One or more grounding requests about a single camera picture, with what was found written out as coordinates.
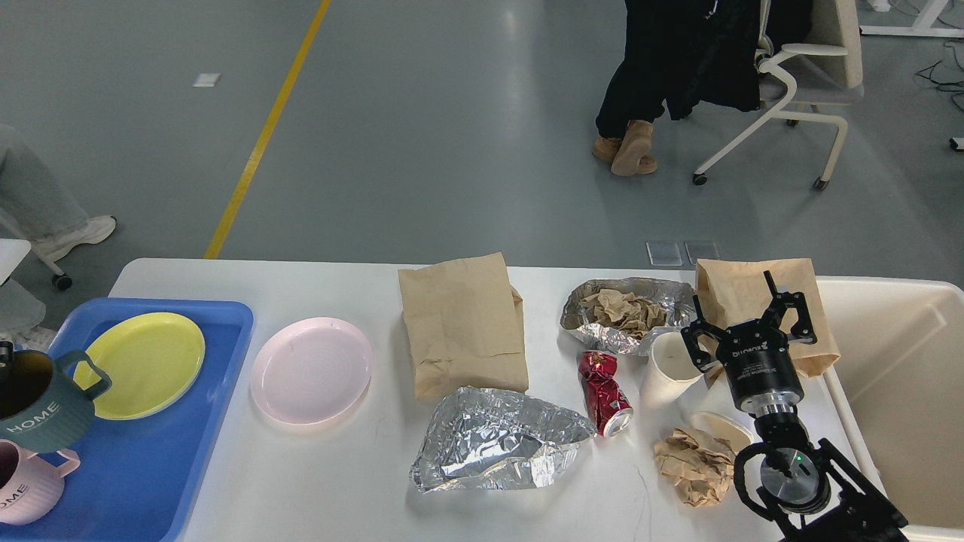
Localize flattened white paper cup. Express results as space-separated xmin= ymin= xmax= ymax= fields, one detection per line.
xmin=689 ymin=411 xmax=754 ymax=453

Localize white office chair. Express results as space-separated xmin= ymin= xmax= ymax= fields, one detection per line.
xmin=692 ymin=1 xmax=863 ymax=191

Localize large brown paper bag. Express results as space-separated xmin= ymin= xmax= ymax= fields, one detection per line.
xmin=397 ymin=251 xmax=529 ymax=400

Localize blue plastic tray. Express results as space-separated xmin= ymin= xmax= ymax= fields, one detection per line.
xmin=1 ymin=297 xmax=254 ymax=541

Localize person in grey trousers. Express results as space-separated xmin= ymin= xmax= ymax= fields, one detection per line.
xmin=1 ymin=124 xmax=117 ymax=262

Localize yellow plate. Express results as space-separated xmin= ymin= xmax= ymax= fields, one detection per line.
xmin=86 ymin=312 xmax=206 ymax=421

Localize beige plastic bin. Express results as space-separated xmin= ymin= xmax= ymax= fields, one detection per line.
xmin=817 ymin=277 xmax=963 ymax=541

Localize white desk leg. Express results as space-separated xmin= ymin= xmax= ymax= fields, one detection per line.
xmin=859 ymin=1 xmax=963 ymax=40

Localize white chair at left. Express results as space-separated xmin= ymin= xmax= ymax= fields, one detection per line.
xmin=1 ymin=212 xmax=72 ymax=352

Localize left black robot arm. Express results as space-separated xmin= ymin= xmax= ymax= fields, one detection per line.
xmin=0 ymin=340 xmax=15 ymax=371

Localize brown paper bag right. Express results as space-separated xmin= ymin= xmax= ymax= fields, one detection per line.
xmin=696 ymin=258 xmax=840 ymax=377

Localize floor cables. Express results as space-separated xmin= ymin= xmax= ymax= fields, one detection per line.
xmin=914 ymin=41 xmax=964 ymax=114

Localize crumpled foil sheet front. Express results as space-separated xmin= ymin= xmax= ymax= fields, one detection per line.
xmin=410 ymin=385 xmax=596 ymax=493

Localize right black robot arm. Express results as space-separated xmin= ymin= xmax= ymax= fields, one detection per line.
xmin=681 ymin=271 xmax=908 ymax=541

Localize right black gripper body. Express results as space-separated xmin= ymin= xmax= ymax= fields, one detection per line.
xmin=716 ymin=321 xmax=804 ymax=415

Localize foil tray with paper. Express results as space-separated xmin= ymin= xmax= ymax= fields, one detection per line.
xmin=559 ymin=277 xmax=695 ymax=357

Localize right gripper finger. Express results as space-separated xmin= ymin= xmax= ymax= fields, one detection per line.
xmin=757 ymin=271 xmax=818 ymax=346
xmin=680 ymin=295 xmax=732 ymax=374

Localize dark green home mug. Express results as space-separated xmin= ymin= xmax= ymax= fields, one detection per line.
xmin=1 ymin=350 xmax=111 ymax=453

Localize crushed red soda can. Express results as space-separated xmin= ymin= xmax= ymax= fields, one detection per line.
xmin=578 ymin=350 xmax=634 ymax=438

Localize pink plate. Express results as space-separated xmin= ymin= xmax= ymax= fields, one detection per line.
xmin=250 ymin=317 xmax=374 ymax=430

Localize pink home mug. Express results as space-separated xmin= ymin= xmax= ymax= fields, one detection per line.
xmin=1 ymin=440 xmax=81 ymax=525

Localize person in black clothes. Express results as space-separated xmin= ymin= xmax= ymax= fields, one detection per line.
xmin=592 ymin=1 xmax=813 ymax=176

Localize crumpled brown paper in foil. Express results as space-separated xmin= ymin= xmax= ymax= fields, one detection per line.
xmin=579 ymin=288 xmax=667 ymax=339

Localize crumpled brown paper ball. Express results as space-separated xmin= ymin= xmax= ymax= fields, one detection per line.
xmin=653 ymin=428 xmax=736 ymax=508

